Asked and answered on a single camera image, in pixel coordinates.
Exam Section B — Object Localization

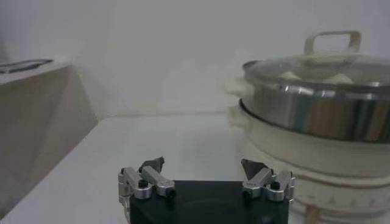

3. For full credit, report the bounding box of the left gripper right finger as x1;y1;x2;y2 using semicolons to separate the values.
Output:
240;158;297;209

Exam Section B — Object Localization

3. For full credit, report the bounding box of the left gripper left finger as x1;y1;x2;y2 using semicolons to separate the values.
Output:
118;156;177;214

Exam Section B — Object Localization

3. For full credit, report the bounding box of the glass lid with cream handle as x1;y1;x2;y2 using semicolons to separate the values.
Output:
243;30;390;92

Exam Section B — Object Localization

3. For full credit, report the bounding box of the stainless steel steamer basket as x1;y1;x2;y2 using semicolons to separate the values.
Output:
225;77;390;143

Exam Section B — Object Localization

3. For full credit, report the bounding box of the cream electric cooker pot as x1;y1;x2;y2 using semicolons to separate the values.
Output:
228;105;390;224

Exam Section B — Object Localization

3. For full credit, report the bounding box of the white side desk with mouse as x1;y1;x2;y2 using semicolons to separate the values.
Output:
0;59;74;86

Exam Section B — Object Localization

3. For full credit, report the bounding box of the black usb hub cable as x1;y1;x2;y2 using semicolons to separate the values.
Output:
0;58;54;69

